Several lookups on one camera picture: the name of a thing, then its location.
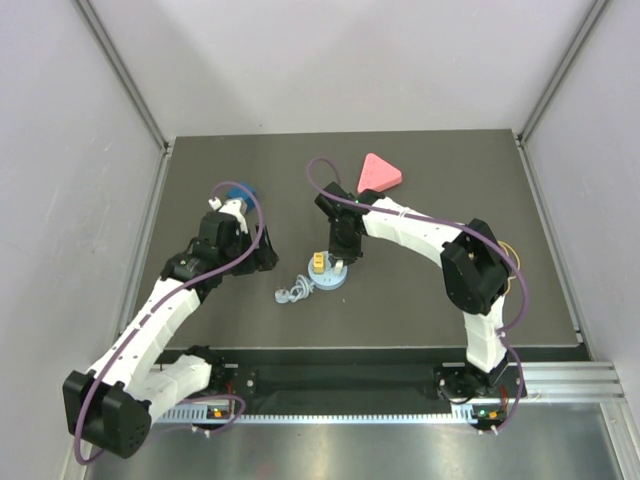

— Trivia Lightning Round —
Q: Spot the yellow plug adapter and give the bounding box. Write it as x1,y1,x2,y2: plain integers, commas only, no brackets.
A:
311,252,327,275

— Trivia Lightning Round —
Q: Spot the light blue socket cord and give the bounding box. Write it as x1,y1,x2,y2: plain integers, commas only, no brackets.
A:
273,273,315,305

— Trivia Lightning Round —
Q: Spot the light blue round socket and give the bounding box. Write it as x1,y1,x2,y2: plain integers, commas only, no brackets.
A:
307,259,348,291

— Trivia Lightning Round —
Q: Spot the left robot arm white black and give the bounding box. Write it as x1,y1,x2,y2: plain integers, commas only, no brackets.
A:
62,198,278,465

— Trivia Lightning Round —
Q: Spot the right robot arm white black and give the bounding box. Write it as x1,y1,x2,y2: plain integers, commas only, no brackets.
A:
314,182,512,396

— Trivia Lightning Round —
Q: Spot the blue cube plug adapter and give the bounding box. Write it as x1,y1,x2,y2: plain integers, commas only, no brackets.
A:
226,182,258,212

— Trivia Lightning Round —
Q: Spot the pink triangular power strip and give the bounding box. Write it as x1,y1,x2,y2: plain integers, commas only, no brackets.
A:
357,153,403,193

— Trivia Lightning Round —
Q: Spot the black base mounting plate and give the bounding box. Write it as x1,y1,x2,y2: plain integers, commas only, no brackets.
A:
157,346,524,400

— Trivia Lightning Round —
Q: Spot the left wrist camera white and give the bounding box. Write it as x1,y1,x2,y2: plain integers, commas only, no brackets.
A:
208,197,249,234

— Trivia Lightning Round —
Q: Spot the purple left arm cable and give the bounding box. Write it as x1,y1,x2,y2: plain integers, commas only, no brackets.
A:
72,181,266,466

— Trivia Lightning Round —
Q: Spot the yellow coiled cable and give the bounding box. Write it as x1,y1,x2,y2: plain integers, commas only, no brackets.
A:
499,240,523,296

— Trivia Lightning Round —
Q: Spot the grey slotted cable duct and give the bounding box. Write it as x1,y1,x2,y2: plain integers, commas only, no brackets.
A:
149,403,506,425

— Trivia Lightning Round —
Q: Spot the left aluminium frame post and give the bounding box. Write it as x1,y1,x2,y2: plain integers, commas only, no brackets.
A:
71,0,170,154

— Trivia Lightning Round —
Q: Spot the aluminium frame post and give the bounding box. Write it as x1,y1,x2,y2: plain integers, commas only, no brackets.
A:
71,0,170,154
515,0,612,148

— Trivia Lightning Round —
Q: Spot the right aluminium frame post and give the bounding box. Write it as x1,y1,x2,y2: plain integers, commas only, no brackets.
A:
515,0,612,148

